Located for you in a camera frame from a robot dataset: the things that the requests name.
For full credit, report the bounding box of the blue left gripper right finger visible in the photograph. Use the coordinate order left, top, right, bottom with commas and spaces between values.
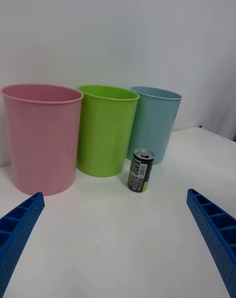
186, 188, 236, 298

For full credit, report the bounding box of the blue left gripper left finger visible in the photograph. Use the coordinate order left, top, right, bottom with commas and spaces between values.
0, 191, 45, 298

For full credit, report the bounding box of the black drink can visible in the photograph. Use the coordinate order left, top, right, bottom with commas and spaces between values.
127, 148, 155, 193

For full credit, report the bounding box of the pink plastic waste bin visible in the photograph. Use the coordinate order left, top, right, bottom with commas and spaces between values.
0, 83, 84, 196

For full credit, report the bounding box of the pale blue plastic waste bin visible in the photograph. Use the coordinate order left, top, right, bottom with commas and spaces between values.
126, 86, 183, 165

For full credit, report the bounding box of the green plastic waste bin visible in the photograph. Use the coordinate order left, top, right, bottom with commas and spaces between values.
76, 84, 140, 178

